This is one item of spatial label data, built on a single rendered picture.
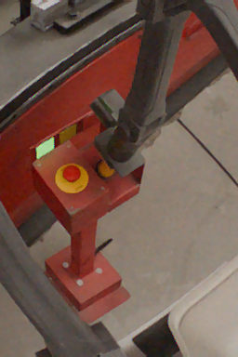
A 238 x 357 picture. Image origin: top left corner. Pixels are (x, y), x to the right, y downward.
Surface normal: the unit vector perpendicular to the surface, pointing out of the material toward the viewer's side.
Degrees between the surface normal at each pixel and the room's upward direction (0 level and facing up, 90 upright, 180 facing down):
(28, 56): 0
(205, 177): 0
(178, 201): 0
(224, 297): 42
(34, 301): 55
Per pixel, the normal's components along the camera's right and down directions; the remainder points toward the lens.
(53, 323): 0.39, 0.38
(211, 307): -0.36, -0.84
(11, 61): 0.07, -0.49
